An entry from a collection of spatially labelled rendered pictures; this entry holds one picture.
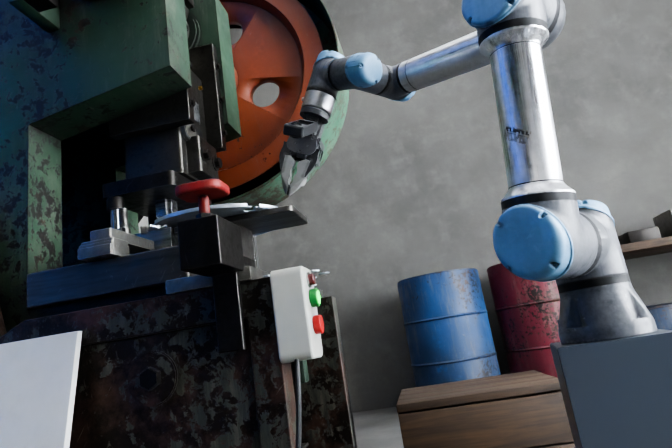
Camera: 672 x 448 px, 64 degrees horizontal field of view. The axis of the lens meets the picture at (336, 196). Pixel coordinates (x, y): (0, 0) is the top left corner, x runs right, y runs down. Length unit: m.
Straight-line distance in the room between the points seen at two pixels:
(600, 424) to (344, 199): 3.76
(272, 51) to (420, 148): 3.04
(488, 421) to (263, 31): 1.25
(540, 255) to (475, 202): 3.63
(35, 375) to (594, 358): 0.85
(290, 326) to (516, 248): 0.36
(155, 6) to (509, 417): 1.18
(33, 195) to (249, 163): 0.60
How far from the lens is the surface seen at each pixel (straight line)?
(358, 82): 1.22
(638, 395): 0.97
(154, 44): 1.13
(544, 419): 1.40
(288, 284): 0.80
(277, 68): 1.66
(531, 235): 0.86
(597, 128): 4.81
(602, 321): 0.97
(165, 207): 1.19
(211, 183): 0.78
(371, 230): 4.45
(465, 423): 1.38
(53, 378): 0.94
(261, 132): 1.59
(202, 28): 1.48
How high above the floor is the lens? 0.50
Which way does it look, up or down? 16 degrees up
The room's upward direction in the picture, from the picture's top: 9 degrees counter-clockwise
